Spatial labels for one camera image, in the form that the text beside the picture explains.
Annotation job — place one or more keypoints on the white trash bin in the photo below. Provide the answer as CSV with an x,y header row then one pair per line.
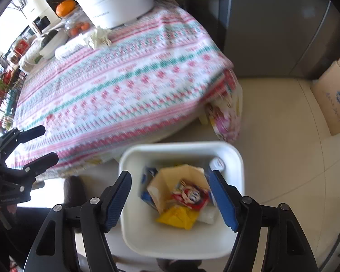
x,y
210,237

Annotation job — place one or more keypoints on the white bowl with avocado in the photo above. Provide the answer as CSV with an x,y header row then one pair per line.
x,y
49,46

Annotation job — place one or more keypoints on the dark grey refrigerator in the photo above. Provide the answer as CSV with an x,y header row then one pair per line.
x,y
272,38

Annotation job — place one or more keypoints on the yellow snack wrapper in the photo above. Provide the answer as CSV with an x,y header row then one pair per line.
x,y
179,217

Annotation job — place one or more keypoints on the wire rack with vegetables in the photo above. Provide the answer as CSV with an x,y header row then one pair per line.
x,y
12,77

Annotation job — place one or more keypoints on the white green label bottle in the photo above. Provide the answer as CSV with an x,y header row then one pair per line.
x,y
69,48

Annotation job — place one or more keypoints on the white tissue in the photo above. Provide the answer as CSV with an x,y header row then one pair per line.
x,y
98,37

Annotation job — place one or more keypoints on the orange red snack bag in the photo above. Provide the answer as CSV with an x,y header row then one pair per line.
x,y
166,179

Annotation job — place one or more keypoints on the orange mandarin fruit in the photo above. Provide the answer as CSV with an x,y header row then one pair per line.
x,y
64,8

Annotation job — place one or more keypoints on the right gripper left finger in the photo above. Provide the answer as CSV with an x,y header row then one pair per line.
x,y
54,248

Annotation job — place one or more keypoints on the red soda can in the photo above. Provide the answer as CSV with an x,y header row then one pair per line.
x,y
190,195

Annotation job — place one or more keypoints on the cardboard box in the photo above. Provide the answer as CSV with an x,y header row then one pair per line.
x,y
326,91

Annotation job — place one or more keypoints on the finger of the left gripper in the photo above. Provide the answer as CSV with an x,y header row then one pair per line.
x,y
32,169
11,139

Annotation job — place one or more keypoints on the glass jar with tomatoes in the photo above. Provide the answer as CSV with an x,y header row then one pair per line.
x,y
76,23

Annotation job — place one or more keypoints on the patterned tablecloth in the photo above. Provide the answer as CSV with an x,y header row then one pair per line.
x,y
159,74

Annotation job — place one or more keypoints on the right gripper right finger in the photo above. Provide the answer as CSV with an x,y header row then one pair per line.
x,y
287,248

